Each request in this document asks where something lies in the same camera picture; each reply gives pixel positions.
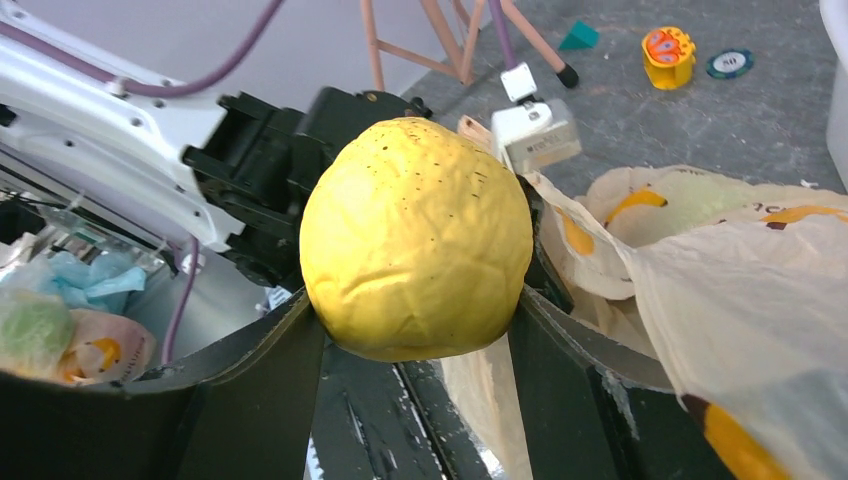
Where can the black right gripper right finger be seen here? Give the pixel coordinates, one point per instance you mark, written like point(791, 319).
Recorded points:
point(595, 409)

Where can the pink tripod easel stand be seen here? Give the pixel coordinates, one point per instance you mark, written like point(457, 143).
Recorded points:
point(460, 55)

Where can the green white poker chip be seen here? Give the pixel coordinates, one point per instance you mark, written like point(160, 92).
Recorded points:
point(730, 63)

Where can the cream banana print plastic bag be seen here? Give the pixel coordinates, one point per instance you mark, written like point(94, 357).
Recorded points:
point(742, 293)

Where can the yellow fake fruit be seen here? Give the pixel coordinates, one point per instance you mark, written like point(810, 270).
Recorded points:
point(414, 244)

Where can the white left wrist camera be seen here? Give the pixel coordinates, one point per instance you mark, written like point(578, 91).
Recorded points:
point(532, 134)

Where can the teal wedge block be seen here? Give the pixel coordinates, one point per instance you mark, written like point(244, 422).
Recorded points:
point(580, 36)

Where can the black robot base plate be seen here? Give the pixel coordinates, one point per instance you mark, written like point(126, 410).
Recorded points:
point(390, 421)

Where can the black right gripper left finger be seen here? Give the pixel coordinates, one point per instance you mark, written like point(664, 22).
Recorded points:
point(240, 408)

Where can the yellow orange toy cylinder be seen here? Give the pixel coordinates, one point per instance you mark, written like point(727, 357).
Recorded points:
point(668, 57)

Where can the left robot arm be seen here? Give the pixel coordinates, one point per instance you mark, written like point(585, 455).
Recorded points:
point(231, 171)

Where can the white plastic basin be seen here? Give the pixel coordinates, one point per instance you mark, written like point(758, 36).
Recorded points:
point(834, 19)

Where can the bagged items beside workspace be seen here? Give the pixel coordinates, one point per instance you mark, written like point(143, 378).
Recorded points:
point(62, 319)

